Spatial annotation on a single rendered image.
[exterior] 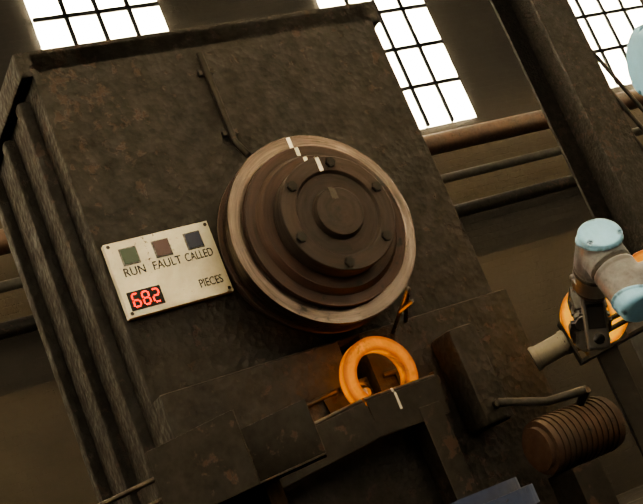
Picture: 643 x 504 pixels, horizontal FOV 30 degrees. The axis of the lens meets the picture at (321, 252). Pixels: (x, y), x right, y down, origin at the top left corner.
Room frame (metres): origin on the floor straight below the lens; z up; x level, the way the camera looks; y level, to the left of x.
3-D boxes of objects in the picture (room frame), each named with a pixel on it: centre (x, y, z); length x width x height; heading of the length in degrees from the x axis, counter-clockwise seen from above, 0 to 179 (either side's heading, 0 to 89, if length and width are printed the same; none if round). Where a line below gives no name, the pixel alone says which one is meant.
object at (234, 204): (2.72, -0.01, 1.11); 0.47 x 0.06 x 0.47; 120
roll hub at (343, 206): (2.63, -0.06, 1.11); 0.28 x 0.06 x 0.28; 120
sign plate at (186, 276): (2.64, 0.34, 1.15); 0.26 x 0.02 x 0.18; 120
